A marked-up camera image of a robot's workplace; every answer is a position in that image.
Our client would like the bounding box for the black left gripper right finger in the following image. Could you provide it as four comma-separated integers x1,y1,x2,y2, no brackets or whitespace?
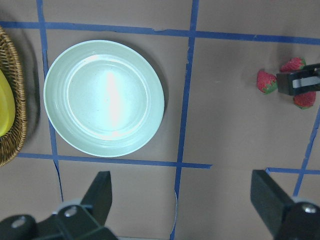
250,169,295,234

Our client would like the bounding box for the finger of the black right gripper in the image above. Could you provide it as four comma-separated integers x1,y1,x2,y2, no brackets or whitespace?
276,63,320,96

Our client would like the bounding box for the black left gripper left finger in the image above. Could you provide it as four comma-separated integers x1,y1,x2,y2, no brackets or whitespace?
80,171,112,225

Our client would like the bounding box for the red strawberry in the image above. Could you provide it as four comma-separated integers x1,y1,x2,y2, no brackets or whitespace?
293,91,316,110
256,70,278,94
280,57,306,73

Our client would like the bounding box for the light green plate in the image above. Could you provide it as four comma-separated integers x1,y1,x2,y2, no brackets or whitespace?
43,40,165,158

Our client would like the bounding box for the red strawberry at corner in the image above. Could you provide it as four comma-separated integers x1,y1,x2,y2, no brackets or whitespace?
293,91,316,110

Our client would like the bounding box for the wicker fruit basket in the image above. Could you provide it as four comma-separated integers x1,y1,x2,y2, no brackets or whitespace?
0,28,28,166

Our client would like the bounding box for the yellow banana bunch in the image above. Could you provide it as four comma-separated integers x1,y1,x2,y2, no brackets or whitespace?
0,71,16,137

